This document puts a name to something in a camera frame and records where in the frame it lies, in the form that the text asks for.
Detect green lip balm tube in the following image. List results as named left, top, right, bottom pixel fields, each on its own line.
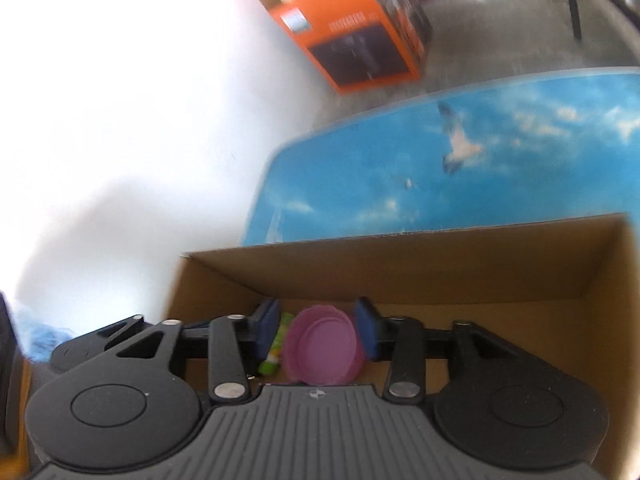
left=258, top=312, right=295, bottom=377

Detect purple bowl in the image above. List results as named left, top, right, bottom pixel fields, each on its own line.
left=282, top=304, right=366, bottom=386

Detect orange Philips box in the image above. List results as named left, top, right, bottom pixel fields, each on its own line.
left=259, top=0, right=432, bottom=93

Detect blue water jug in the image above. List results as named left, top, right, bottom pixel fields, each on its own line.
left=11, top=307, right=74, bottom=363

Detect brown cardboard box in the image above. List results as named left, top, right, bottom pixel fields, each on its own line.
left=165, top=214, right=639, bottom=479

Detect black speaker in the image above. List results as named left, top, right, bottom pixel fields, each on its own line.
left=0, top=295, right=24, bottom=456

